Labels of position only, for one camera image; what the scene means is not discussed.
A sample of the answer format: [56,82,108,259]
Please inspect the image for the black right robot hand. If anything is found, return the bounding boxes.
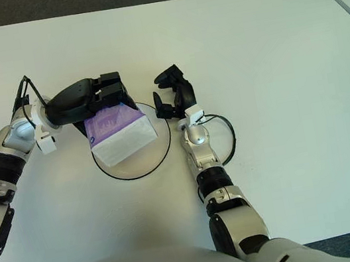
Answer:
[147,61,200,123]

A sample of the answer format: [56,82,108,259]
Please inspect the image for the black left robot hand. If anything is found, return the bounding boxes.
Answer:
[39,68,144,148]

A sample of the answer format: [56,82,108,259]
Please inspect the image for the purple tissue paper pack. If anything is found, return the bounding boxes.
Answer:
[80,96,162,170]

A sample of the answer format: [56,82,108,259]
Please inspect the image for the white plate with black rim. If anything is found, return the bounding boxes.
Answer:
[84,97,178,186]

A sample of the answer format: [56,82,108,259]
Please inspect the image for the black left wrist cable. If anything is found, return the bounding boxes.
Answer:
[6,72,52,131]

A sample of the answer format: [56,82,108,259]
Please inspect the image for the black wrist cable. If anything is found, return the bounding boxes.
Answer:
[198,110,241,168]
[6,72,52,131]

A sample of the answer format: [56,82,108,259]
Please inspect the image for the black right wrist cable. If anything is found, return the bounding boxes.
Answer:
[198,110,241,168]

